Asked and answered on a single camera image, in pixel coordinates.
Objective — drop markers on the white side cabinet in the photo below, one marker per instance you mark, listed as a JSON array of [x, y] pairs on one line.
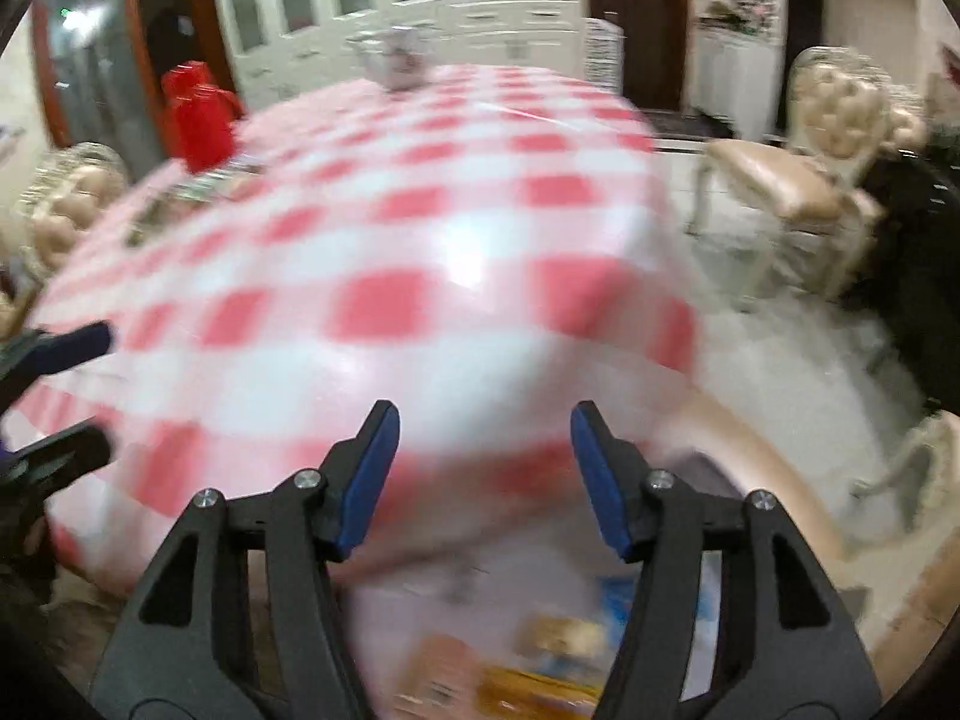
[[737, 78]]

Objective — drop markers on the cream tufted chair right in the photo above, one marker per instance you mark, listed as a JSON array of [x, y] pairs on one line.
[[844, 112]]

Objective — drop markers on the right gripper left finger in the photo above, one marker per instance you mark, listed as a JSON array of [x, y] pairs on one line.
[[183, 647]]

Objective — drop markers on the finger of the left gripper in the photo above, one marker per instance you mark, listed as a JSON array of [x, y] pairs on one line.
[[51, 464], [37, 353]]

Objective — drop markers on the cream tufted chair left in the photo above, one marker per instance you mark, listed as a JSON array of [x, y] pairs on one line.
[[69, 192]]

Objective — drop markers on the dark wooden door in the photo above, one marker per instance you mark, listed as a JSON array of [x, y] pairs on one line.
[[654, 48]]

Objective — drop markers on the red white checkered tablecloth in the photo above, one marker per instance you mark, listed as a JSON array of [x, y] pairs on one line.
[[484, 252]]

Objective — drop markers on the red thermos jug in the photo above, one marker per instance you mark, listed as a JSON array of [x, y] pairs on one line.
[[201, 116]]

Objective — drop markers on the white lattice screen panel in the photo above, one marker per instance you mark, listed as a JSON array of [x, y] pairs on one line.
[[604, 54]]

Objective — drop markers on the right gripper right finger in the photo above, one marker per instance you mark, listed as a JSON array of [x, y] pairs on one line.
[[787, 647]]

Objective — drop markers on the white glass-door cabinet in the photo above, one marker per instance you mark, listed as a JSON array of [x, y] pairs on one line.
[[281, 48]]

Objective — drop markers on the white floral teapot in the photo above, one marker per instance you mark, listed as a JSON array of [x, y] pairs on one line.
[[397, 58]]

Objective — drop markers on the cream tufted chair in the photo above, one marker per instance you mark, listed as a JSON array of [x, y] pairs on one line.
[[69, 192], [844, 112]]

